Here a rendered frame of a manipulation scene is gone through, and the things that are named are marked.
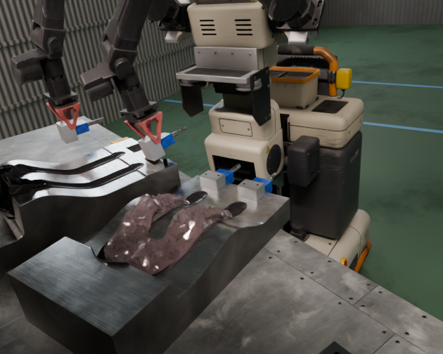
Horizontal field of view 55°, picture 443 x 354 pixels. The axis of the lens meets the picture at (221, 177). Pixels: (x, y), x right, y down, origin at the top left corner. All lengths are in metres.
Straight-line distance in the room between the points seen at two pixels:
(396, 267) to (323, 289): 1.37
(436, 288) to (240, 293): 1.39
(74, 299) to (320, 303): 0.40
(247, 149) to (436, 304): 1.07
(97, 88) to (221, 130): 0.53
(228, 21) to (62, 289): 0.88
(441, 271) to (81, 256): 1.71
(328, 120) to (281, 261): 0.78
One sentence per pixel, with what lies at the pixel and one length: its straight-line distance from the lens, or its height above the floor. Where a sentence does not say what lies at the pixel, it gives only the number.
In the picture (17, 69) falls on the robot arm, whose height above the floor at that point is 1.14.
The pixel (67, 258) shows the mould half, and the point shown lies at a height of 0.91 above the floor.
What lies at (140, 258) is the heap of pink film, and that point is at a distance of 0.76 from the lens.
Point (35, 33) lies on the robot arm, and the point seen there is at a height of 1.21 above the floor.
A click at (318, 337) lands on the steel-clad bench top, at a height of 0.80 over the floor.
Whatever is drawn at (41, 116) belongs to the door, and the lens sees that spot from 3.86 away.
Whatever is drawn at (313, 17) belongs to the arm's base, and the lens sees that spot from 1.20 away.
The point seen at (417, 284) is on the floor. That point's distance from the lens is 2.08.
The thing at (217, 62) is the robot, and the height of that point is 1.06.
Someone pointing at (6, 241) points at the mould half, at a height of 0.86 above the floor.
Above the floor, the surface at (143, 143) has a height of 0.94.
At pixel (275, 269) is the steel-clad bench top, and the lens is 0.84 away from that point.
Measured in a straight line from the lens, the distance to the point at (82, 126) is 1.31.
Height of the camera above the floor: 1.34
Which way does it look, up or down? 27 degrees down
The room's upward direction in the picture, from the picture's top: 6 degrees counter-clockwise
